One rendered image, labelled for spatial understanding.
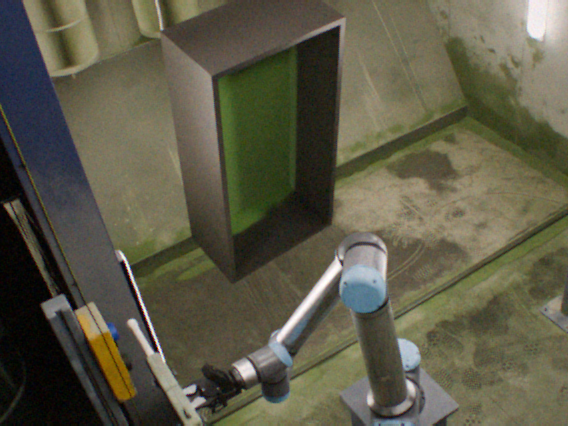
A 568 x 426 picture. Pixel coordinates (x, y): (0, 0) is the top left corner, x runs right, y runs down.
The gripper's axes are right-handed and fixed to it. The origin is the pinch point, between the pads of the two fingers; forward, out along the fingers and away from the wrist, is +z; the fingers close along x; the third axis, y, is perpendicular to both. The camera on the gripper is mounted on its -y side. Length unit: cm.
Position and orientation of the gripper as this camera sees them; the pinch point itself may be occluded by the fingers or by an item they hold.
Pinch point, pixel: (176, 406)
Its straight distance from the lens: 208.8
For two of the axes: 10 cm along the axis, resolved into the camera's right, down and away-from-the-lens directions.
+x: -5.3, -5.1, 6.8
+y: 1.0, 7.6, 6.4
